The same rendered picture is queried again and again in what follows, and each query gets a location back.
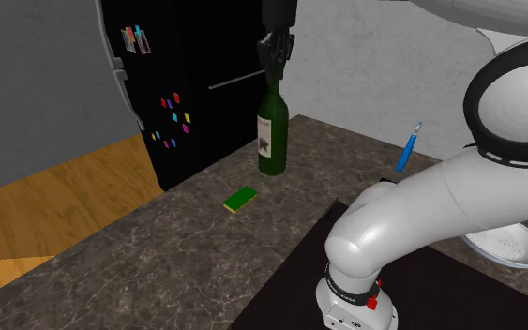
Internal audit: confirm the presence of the white colander bowl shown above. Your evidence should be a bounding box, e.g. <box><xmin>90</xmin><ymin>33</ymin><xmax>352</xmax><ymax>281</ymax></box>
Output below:
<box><xmin>461</xmin><ymin>222</ymin><xmax>528</xmax><ymax>270</ymax></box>

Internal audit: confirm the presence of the black fridge with magnets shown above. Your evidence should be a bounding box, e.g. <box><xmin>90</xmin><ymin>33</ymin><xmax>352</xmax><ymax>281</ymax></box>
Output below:
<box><xmin>93</xmin><ymin>0</ymin><xmax>275</xmax><ymax>192</ymax></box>

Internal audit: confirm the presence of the green and yellow sponge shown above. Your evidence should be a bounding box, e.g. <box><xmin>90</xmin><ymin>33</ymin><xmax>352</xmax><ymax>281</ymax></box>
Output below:
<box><xmin>222</xmin><ymin>185</ymin><xmax>259</xmax><ymax>215</ymax></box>

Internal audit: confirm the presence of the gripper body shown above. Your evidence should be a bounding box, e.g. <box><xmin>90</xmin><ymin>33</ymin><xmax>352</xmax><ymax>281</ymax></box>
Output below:
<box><xmin>261</xmin><ymin>0</ymin><xmax>299</xmax><ymax>36</ymax></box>

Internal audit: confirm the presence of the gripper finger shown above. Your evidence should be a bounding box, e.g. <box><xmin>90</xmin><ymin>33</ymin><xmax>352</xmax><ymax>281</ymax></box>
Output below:
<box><xmin>256</xmin><ymin>32</ymin><xmax>276</xmax><ymax>74</ymax></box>
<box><xmin>277</xmin><ymin>33</ymin><xmax>296</xmax><ymax>80</ymax></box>

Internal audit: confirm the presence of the green wine bottle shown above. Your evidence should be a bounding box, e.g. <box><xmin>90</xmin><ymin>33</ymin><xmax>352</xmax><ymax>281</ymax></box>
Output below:
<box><xmin>256</xmin><ymin>67</ymin><xmax>290</xmax><ymax>177</ymax></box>

